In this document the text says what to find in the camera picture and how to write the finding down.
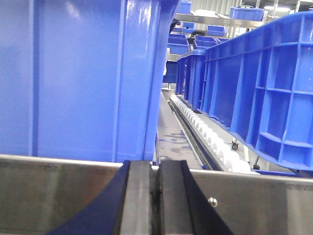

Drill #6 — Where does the blue bin on far shelf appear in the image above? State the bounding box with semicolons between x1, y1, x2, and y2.
230;6;265;22

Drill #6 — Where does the long blue ribbed crate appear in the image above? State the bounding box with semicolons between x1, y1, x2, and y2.
200;11;313;171

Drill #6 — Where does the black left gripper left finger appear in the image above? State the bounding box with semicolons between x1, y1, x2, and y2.
51;161;153;235

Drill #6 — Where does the white roller track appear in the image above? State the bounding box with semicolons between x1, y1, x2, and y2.
169;94;256;174

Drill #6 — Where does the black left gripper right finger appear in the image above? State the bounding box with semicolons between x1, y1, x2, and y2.
156;161;233;235

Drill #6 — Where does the stainless steel shelf rail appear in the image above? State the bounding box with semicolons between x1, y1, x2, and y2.
0;155;313;235

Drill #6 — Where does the large blue upper-shelf bin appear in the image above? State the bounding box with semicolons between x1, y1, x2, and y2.
0;0;179;162

